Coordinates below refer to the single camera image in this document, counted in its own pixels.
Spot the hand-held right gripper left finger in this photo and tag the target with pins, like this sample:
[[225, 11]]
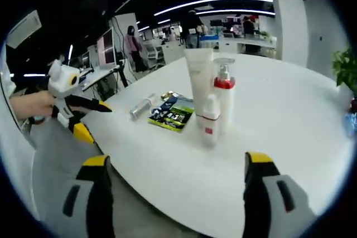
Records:
[[94, 171]]

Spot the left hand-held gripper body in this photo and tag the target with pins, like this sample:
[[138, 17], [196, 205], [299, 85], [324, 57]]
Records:
[[62, 82]]

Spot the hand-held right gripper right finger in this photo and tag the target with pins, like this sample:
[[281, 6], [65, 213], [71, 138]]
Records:
[[256, 182]]

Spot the silver clear-capped skincare bottle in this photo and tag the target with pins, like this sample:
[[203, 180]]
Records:
[[140, 108]]

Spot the small white skincare bottle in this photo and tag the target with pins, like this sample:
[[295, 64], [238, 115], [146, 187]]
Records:
[[210, 126]]

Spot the gold skincare sachet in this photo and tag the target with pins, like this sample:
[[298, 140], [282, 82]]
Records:
[[168, 96]]

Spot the white red-collared pump skincare bottle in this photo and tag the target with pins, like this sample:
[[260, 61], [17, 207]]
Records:
[[227, 104]]

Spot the green silver skincare mask packet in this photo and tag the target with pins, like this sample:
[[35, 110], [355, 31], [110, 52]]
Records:
[[173, 118]]

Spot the white skincare tube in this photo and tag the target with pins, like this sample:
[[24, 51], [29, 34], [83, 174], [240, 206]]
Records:
[[199, 82]]

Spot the grey chair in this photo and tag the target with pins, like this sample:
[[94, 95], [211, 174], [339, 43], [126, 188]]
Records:
[[55, 151]]

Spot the black tripod stand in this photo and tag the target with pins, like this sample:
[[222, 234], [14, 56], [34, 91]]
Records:
[[122, 73]]

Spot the monitor with pink screen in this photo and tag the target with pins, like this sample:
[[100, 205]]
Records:
[[106, 48]]

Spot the ceiling air conditioner unit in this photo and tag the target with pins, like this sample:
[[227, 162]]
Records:
[[23, 29]]

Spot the white office chair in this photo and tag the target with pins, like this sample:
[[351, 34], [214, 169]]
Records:
[[153, 54]]

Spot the blue plastic bag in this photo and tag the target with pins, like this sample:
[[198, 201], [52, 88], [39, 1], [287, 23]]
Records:
[[351, 125]]

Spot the red bag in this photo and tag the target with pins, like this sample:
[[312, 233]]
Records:
[[353, 107]]

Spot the row of white office desks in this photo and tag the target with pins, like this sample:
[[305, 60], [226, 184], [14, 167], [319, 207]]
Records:
[[237, 44]]

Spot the green potted plant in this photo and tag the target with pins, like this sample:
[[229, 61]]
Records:
[[346, 65]]

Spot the ceiling light strip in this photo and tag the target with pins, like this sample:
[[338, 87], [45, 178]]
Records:
[[212, 4], [237, 12]]

